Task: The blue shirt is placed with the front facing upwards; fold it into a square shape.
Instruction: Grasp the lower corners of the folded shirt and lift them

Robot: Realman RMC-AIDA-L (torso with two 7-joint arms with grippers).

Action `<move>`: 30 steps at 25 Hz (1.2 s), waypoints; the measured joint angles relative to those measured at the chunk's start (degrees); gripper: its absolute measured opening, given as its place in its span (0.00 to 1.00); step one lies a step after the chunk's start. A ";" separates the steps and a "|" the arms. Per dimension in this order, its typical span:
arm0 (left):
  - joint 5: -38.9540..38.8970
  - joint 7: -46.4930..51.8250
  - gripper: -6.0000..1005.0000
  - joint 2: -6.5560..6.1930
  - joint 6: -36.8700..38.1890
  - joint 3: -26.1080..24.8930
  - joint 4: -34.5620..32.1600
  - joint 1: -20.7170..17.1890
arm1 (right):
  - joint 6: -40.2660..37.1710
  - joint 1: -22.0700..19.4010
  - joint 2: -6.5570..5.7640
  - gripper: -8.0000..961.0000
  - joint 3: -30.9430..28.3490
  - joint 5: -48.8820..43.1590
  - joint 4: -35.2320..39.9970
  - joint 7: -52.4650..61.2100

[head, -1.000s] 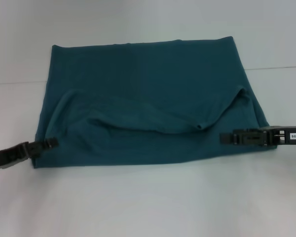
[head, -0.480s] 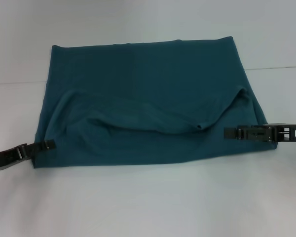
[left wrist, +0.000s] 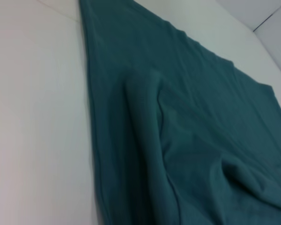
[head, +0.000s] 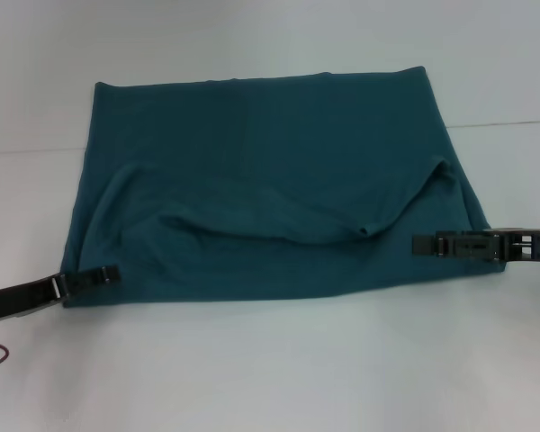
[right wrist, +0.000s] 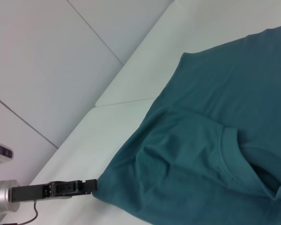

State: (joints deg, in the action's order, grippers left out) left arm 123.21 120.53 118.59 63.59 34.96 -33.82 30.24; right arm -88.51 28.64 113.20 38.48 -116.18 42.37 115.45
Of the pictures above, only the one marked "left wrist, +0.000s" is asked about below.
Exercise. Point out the teal blue printed t-shirt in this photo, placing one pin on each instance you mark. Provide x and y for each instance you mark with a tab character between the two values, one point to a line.
178	117

